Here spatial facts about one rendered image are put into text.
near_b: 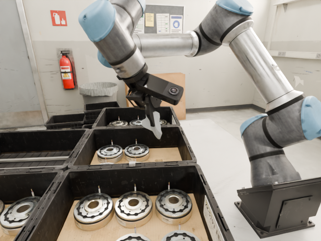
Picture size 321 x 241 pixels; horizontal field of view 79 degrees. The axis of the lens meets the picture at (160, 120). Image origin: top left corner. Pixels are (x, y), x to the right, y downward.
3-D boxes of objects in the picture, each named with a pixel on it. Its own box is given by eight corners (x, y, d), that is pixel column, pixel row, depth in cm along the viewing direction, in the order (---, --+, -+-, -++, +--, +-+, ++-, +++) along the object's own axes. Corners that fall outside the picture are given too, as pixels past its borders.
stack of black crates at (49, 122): (90, 137, 253) (87, 113, 241) (88, 148, 226) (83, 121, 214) (57, 140, 245) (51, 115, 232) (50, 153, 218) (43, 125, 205)
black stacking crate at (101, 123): (171, 124, 121) (171, 106, 117) (179, 148, 93) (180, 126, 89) (105, 126, 118) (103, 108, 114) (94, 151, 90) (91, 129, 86)
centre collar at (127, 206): (143, 197, 56) (143, 195, 56) (142, 210, 52) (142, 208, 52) (125, 197, 56) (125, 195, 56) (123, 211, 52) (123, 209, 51)
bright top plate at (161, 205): (185, 188, 61) (185, 186, 60) (197, 213, 51) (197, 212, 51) (153, 192, 59) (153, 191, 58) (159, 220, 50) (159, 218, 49)
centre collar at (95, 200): (105, 199, 56) (104, 197, 55) (100, 213, 51) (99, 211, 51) (88, 199, 56) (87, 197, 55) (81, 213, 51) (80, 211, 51)
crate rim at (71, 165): (180, 130, 90) (181, 125, 89) (197, 169, 62) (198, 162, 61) (91, 133, 86) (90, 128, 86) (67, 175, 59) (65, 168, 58)
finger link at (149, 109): (156, 122, 56) (153, 93, 54) (161, 123, 55) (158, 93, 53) (146, 127, 53) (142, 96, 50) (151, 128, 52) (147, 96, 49)
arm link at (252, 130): (262, 158, 77) (251, 125, 82) (295, 148, 66) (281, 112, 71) (240, 159, 71) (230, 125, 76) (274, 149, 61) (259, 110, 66)
